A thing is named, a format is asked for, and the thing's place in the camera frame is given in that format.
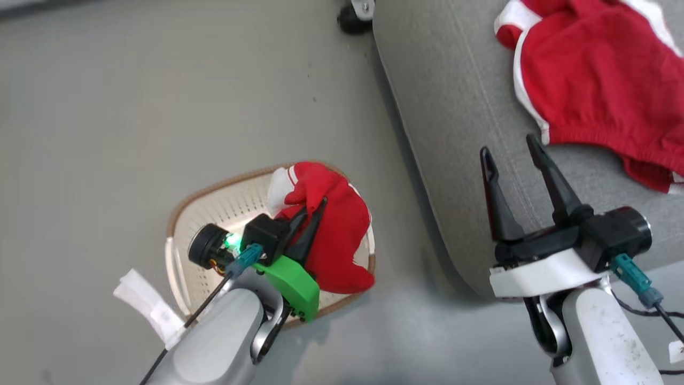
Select red shorts with white trim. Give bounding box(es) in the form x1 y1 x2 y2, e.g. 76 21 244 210
494 0 684 194

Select red jacket with striped cuffs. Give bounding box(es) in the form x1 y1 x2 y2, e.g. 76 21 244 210
267 162 376 295

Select white cable label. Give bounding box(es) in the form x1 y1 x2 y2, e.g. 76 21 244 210
113 269 186 349

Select teal right cable connector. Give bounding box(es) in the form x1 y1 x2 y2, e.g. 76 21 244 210
612 254 664 310

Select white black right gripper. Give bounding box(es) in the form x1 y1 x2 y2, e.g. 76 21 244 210
480 134 610 299

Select black caster wheel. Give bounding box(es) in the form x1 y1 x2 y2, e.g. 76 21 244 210
337 0 375 35

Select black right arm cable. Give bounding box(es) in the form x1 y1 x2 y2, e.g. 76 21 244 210
609 289 684 375

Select teal cable connector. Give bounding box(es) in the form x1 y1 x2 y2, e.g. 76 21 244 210
612 254 664 310
224 243 264 278

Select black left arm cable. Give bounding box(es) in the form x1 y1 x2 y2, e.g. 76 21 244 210
140 272 236 385

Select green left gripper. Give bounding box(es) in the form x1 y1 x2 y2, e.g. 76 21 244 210
254 196 328 322

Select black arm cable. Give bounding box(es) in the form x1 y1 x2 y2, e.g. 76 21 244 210
140 272 236 385
609 289 684 375

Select cream perforated laundry basket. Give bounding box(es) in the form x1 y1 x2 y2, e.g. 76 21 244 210
166 163 377 328

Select teal left cable connector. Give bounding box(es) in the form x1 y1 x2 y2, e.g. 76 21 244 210
224 243 264 278

